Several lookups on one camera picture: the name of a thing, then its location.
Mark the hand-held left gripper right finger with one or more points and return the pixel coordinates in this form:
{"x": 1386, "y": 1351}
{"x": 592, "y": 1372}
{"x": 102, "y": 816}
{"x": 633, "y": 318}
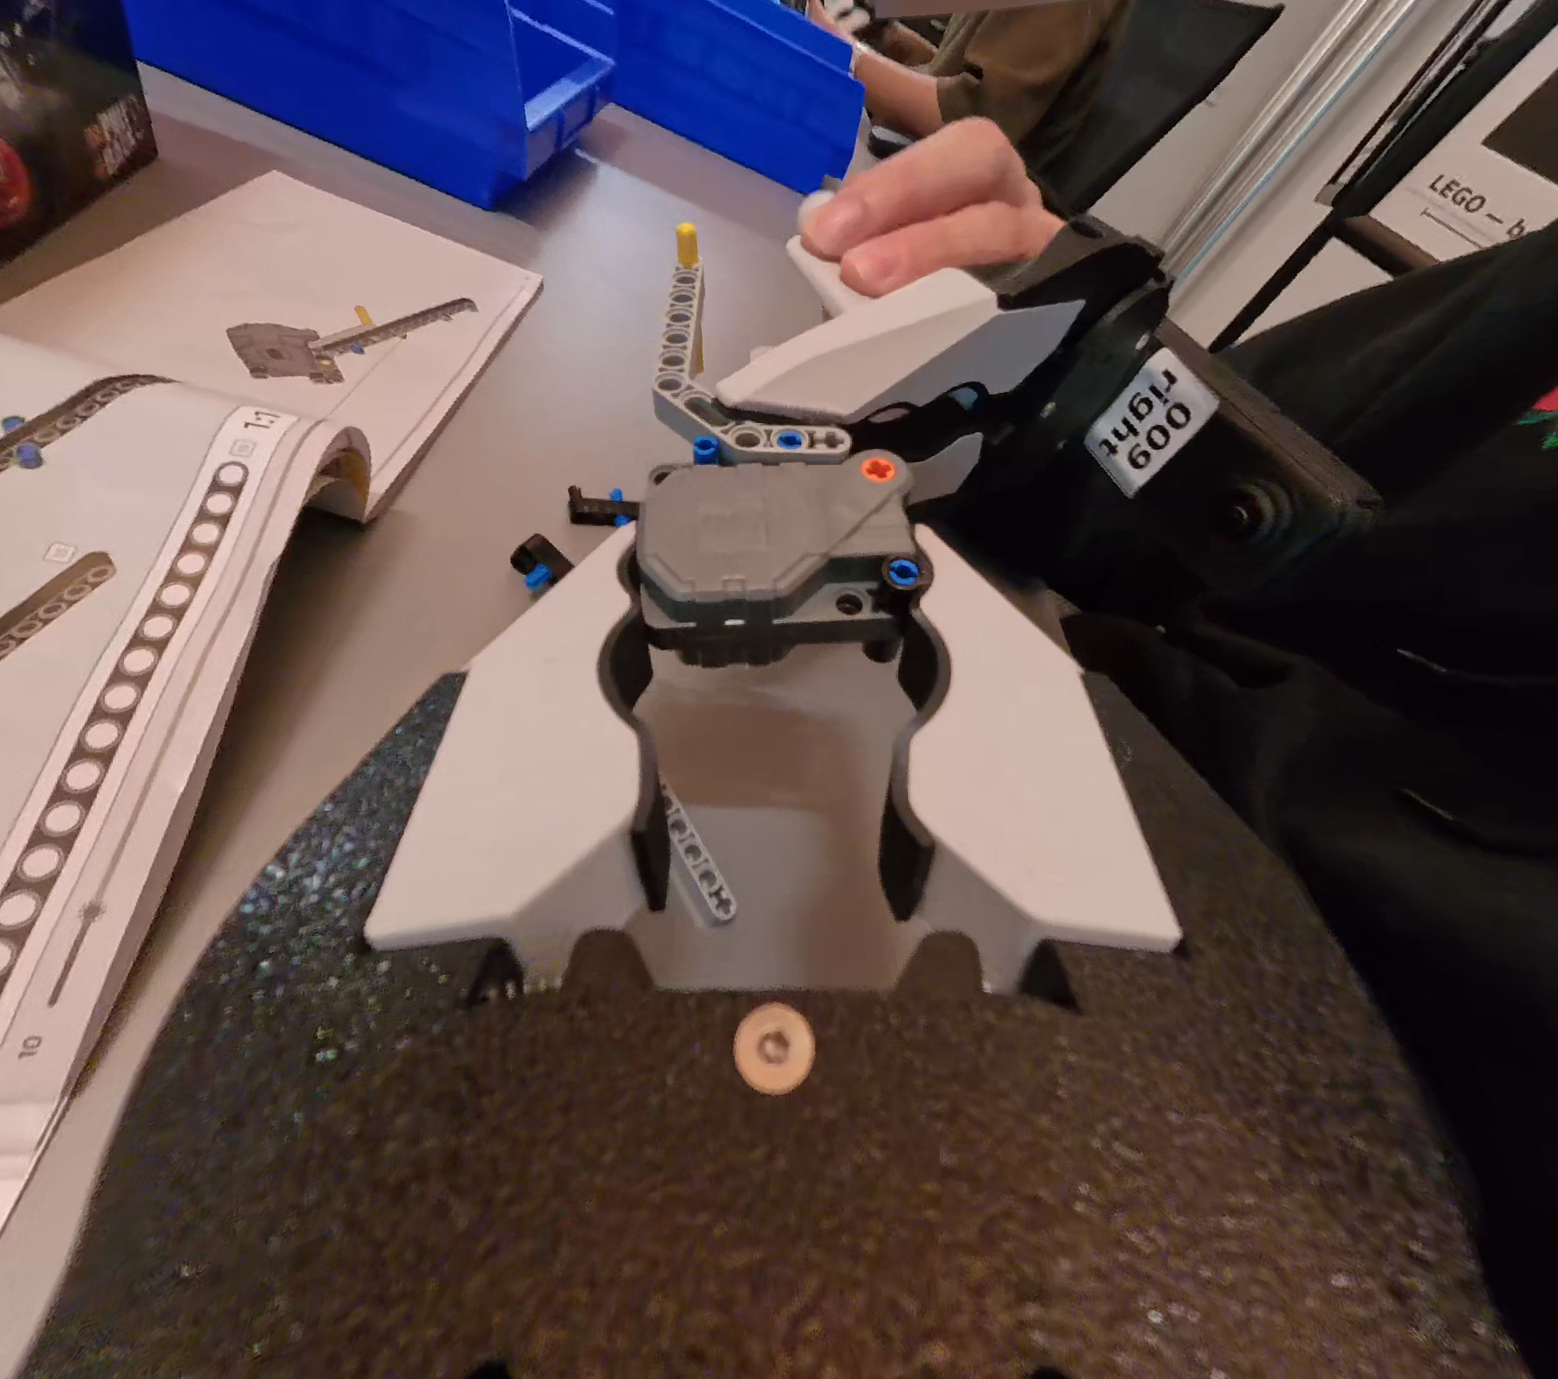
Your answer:
{"x": 1035, "y": 795}

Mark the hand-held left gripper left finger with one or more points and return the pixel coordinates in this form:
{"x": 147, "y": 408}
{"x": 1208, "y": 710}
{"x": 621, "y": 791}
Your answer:
{"x": 523, "y": 795}

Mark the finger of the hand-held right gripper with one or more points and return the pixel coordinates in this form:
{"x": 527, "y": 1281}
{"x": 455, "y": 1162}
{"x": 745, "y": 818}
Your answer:
{"x": 876, "y": 356}
{"x": 955, "y": 466}

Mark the dark grey toy motor block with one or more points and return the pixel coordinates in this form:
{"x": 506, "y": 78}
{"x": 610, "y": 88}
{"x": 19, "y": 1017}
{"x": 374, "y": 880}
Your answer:
{"x": 755, "y": 551}

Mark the yellow toy axle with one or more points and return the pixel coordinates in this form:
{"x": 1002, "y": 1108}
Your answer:
{"x": 687, "y": 240}

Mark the long black toy beam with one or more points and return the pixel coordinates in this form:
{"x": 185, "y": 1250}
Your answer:
{"x": 602, "y": 509}

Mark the person's right hand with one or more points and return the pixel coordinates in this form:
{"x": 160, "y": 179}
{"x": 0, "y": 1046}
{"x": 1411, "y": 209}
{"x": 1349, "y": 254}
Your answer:
{"x": 936, "y": 198}

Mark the short black toy beam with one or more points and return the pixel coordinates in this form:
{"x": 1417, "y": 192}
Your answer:
{"x": 535, "y": 557}

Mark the blue plastic bin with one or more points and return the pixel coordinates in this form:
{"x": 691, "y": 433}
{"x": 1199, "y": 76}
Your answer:
{"x": 730, "y": 65}
{"x": 303, "y": 3}

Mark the white framed sign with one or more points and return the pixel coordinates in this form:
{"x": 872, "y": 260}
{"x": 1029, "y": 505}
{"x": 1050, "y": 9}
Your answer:
{"x": 1448, "y": 186}

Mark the white instruction booklet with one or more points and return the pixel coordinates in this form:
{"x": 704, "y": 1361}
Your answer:
{"x": 181, "y": 576}

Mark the black chair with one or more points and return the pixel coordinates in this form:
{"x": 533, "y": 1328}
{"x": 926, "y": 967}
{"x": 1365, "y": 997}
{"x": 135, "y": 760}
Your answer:
{"x": 1168, "y": 65}

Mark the dark toy set box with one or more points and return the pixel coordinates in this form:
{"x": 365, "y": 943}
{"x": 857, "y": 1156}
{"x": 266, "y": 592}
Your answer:
{"x": 60, "y": 65}

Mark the silver metal rail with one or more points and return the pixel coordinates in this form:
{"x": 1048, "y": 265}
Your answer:
{"x": 1345, "y": 28}

